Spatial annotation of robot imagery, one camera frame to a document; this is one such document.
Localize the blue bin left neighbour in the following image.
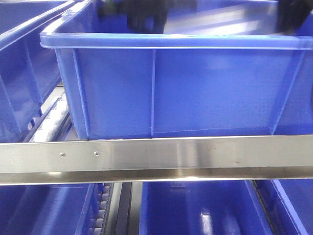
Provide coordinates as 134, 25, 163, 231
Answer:
0, 0, 75, 142

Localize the blue bin lower middle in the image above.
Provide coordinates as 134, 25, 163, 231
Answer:
139, 181, 273, 235

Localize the white roller track lower shelf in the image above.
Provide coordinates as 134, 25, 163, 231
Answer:
29, 93, 69, 142

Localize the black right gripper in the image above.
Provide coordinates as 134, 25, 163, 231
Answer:
277, 0, 313, 33

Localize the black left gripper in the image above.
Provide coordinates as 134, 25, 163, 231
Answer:
97, 0, 196, 34

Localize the lower steel rack beam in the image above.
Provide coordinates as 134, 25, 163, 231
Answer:
0, 135, 313, 185

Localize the small silver ribbed tray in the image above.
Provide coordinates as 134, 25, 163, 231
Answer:
163, 0, 277, 35

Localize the blue bin lower left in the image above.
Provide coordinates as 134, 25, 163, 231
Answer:
0, 184, 99, 235

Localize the blue target bin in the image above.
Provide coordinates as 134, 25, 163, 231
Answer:
40, 0, 313, 140

